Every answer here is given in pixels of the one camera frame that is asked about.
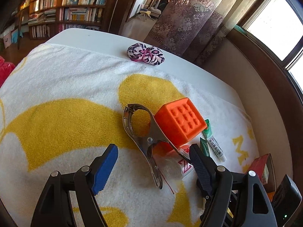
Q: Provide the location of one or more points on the wooden bookshelf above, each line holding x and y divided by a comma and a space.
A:
46, 18

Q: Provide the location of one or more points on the green gold tube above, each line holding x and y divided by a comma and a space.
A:
204, 147

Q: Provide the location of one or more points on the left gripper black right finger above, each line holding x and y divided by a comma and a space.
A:
205, 169

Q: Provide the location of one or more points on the red blanket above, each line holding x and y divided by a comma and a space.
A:
5, 70

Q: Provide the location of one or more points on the purple patterned curtain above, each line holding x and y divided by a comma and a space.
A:
193, 29

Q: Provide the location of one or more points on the white yellow towel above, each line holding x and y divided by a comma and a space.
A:
62, 106

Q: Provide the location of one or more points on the pink leopard scrunchie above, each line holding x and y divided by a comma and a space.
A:
139, 52

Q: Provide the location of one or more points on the green yellow medicine box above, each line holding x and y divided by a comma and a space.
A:
265, 175

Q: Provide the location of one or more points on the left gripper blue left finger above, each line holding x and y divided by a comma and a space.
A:
102, 167

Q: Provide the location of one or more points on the wooden stool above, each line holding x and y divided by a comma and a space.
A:
145, 15

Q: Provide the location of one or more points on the white red roll package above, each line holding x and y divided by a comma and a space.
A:
172, 166

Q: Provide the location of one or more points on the small wooden shelf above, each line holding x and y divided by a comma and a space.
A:
17, 23

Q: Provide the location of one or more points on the large metal clamp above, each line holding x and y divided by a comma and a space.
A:
148, 142

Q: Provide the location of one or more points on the pink storage bin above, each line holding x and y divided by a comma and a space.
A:
6, 37

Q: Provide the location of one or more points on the red tin box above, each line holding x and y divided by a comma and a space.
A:
258, 165

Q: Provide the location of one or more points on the white green ointment tube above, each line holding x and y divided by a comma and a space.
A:
208, 134

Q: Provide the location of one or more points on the orange studded rubber cube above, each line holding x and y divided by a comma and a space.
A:
180, 121

